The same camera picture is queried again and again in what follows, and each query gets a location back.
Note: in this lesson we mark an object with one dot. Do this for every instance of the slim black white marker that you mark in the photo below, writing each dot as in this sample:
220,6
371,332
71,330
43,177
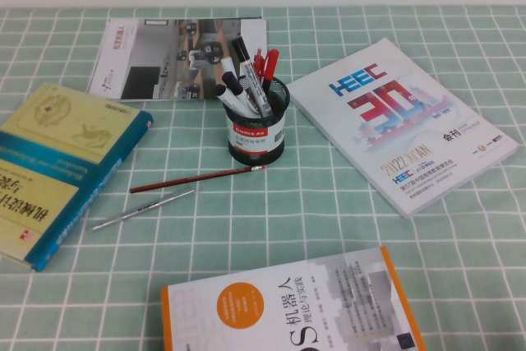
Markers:
250,75

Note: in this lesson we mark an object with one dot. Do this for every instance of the black mesh pen holder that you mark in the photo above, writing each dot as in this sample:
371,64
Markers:
255,149

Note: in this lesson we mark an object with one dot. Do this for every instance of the red pen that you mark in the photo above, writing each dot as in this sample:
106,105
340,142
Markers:
259,65
270,64

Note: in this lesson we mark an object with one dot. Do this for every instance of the silver pen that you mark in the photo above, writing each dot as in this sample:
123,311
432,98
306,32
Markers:
139,210

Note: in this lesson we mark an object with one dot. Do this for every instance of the thick white board marker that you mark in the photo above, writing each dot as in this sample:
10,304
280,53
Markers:
234,102

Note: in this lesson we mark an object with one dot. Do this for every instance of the dark red pencil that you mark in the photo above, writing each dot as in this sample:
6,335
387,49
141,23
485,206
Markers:
197,178

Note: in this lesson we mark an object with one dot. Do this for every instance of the white marker black cap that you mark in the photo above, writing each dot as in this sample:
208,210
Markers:
232,81

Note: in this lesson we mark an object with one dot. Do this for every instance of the white HEEC catalogue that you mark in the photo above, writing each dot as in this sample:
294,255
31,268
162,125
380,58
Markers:
390,141

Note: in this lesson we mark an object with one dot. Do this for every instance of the orange white robotics book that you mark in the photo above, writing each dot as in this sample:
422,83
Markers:
267,306

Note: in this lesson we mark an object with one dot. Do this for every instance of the brochure with robot photo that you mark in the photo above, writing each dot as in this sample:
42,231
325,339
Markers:
144,59

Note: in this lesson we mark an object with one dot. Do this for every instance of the yellow teal hardcover book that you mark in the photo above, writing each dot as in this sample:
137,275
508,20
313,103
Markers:
61,141

